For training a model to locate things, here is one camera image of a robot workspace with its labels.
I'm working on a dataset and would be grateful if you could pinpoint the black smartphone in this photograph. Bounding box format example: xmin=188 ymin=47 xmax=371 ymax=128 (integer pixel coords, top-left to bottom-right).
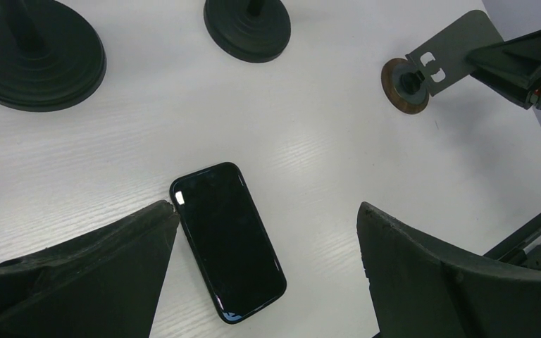
xmin=169 ymin=162 xmax=287 ymax=325

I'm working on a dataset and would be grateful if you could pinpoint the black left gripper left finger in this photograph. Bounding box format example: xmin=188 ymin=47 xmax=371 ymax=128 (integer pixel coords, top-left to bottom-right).
xmin=0 ymin=200 xmax=179 ymax=337

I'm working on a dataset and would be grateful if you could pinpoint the black round-base stand far left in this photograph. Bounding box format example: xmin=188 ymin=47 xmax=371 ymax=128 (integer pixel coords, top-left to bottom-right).
xmin=0 ymin=1 xmax=107 ymax=112

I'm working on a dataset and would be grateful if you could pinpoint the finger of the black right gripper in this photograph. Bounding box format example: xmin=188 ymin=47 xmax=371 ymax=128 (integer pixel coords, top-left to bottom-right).
xmin=466 ymin=30 xmax=541 ymax=109

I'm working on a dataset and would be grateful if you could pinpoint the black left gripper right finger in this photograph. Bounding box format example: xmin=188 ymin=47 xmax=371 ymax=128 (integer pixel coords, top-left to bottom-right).
xmin=356 ymin=202 xmax=541 ymax=337

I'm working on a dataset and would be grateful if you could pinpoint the black round-base stand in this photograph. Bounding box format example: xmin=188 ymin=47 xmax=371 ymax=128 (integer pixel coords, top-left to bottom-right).
xmin=0 ymin=1 xmax=107 ymax=112
xmin=204 ymin=0 xmax=291 ymax=63

